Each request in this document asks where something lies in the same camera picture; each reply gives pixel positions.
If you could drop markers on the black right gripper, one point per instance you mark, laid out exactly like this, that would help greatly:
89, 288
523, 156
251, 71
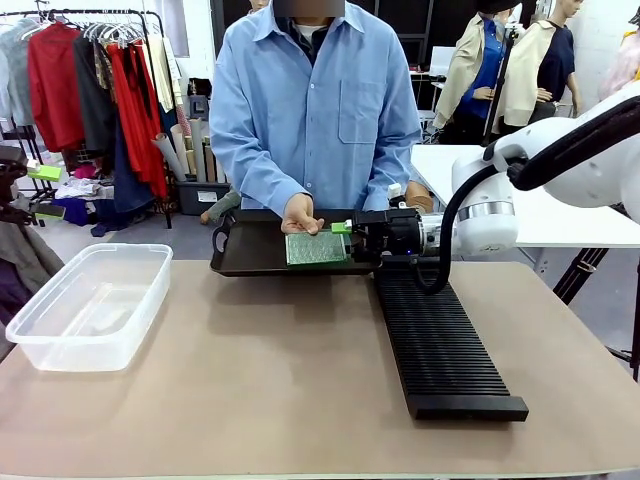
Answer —
390, 235

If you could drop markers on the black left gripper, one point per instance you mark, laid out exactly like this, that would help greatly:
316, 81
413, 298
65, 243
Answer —
10, 165

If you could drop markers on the green perforated PCB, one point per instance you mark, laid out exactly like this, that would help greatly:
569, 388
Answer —
315, 248

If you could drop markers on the person's left forearm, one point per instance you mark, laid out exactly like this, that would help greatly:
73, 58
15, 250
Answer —
400, 160

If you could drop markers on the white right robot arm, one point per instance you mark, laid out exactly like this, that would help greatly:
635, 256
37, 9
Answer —
480, 235

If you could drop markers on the person's right forearm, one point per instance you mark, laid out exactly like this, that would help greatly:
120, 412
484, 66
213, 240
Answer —
260, 175

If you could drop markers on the person's right hand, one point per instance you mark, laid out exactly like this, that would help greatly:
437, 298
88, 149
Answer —
300, 215

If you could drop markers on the pile of clothes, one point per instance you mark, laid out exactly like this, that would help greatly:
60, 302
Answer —
80, 192

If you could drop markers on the grey jacket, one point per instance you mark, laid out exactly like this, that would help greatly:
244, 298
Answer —
30, 250

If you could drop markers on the brown cardboard spool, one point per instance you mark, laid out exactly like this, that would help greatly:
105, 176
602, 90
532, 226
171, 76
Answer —
420, 197

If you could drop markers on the black plastic tray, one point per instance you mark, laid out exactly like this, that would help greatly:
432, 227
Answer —
250, 250

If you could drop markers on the red shirt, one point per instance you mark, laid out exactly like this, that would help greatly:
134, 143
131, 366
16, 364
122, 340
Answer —
55, 90

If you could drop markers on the black garment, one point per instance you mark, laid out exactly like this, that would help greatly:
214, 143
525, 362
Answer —
95, 100

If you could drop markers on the red dress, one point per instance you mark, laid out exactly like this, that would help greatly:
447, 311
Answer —
135, 125

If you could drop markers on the grey sweater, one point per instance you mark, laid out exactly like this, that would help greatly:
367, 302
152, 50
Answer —
15, 75

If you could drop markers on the cardboard tube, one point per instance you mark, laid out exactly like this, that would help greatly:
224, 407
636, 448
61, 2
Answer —
197, 150
170, 157
184, 150

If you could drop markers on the mannequin limb grey sleeve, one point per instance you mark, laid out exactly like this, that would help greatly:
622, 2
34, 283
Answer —
222, 205

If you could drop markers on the clear plastic box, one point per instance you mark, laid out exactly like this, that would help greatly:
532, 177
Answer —
90, 320

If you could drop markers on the person in blue shirt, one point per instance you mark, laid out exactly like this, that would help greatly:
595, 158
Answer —
320, 100

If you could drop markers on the black slotted PCB rack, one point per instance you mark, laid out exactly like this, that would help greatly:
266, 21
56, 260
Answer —
440, 350

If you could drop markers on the grey storage bin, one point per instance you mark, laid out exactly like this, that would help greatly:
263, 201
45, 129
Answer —
197, 196

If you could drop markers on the black metal clothes rack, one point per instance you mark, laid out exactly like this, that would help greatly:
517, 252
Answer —
152, 75

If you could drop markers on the cream garment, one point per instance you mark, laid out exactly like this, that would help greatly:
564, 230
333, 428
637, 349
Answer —
160, 75

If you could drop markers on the white table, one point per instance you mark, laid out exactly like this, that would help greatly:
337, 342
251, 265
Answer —
560, 225

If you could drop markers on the black stand pole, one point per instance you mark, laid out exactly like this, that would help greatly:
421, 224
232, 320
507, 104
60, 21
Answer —
500, 90

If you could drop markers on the mannequin beige jacket blue shirt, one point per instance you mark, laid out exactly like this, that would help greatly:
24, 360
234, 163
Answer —
475, 65

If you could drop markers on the black tripod legs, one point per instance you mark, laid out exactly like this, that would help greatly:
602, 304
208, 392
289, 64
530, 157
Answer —
575, 275

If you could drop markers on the mannequin cream jacket navy shirt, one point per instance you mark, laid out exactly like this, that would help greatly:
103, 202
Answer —
545, 65

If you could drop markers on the mannequin pink top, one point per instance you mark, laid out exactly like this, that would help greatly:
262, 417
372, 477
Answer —
622, 65

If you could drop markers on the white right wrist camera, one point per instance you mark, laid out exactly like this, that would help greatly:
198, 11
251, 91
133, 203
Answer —
395, 192

